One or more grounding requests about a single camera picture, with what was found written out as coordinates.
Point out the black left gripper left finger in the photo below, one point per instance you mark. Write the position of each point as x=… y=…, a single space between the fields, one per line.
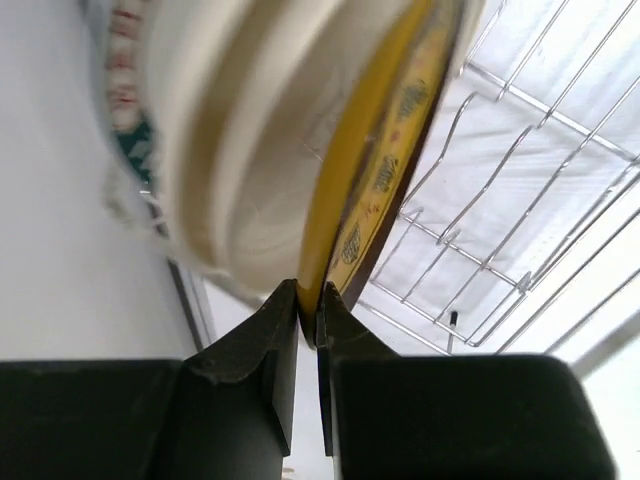
x=224 y=413

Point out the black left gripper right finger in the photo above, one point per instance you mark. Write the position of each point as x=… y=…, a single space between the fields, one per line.
x=389 y=416

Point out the cream plate square logo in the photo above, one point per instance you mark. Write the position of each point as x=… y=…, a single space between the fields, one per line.
x=245 y=95

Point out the yellow patterned plate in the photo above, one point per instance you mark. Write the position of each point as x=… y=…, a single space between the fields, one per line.
x=374 y=150

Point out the white plate dark lettered rim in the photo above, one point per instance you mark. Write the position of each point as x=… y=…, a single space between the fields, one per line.
x=116 y=30

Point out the clear wire dish rack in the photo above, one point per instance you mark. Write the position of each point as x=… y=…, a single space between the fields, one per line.
x=520 y=230

